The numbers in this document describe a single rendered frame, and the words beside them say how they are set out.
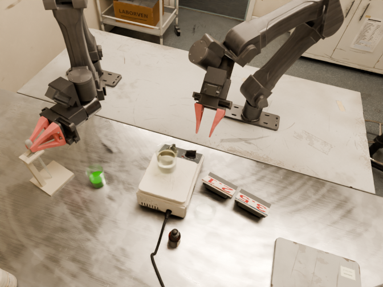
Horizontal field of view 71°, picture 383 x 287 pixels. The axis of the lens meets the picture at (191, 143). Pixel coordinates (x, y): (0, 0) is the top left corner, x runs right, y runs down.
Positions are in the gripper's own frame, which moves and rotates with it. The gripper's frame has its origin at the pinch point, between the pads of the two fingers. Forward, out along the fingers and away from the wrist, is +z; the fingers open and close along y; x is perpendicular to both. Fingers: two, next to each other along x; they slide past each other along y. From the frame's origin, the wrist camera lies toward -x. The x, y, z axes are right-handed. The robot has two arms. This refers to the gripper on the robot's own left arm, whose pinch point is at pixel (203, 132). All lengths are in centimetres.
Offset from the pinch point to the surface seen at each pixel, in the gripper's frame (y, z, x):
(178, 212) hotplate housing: -0.3, 20.9, -4.3
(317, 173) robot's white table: 35.1, 2.5, 15.2
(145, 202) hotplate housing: -9.0, 20.9, -4.4
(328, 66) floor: 85, -106, 222
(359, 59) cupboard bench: 108, -114, 209
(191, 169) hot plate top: -0.1, 10.0, -2.3
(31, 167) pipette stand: -36.5, 19.3, -11.1
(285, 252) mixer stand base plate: 27.0, 22.6, -2.9
